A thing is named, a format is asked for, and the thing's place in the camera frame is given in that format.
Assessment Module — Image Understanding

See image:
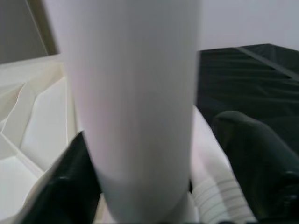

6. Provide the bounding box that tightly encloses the white plastic table leg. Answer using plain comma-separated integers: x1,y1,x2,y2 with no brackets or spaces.
44,0,203,224
190,106,257,224

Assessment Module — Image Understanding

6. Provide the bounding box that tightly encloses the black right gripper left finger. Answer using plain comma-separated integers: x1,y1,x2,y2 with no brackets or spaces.
14,130,103,224

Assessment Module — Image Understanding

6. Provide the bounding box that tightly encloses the beige wooden board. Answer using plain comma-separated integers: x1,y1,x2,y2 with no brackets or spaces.
25,0,62,56

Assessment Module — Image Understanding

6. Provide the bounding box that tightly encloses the white plastic children table top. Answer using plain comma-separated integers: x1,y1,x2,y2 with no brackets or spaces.
0,55,106,224

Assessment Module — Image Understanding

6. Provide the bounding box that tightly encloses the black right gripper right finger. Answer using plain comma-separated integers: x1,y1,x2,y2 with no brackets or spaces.
212,111,299,224

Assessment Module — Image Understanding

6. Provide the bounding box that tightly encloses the black table cloth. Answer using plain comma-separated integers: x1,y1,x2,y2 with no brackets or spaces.
192,43,299,164

